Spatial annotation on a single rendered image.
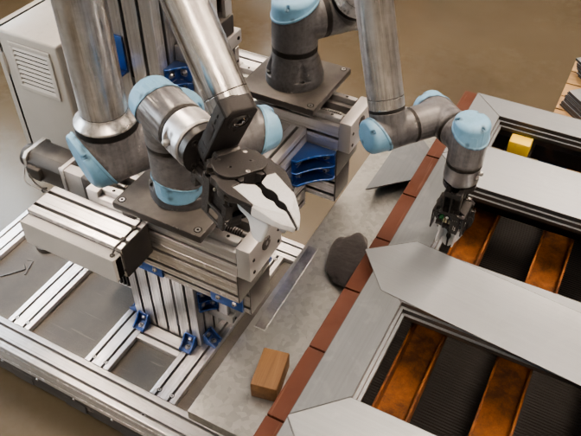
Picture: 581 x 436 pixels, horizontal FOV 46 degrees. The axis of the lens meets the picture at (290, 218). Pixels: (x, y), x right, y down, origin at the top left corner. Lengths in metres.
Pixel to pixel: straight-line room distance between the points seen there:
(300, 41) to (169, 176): 0.76
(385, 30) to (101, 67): 0.53
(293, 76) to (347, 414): 0.84
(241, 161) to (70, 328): 1.58
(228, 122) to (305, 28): 0.89
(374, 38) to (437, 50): 2.75
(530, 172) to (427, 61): 2.16
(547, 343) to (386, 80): 0.63
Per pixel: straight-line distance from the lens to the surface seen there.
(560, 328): 1.55
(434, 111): 1.46
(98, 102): 1.23
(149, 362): 2.22
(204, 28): 1.09
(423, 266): 1.58
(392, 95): 1.38
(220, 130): 0.83
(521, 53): 4.20
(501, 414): 1.60
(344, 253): 1.78
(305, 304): 1.70
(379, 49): 1.36
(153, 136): 0.99
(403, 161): 2.07
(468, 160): 1.42
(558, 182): 1.90
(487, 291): 1.57
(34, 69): 1.74
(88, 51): 1.18
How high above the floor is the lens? 2.00
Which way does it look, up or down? 44 degrees down
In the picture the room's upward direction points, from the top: straight up
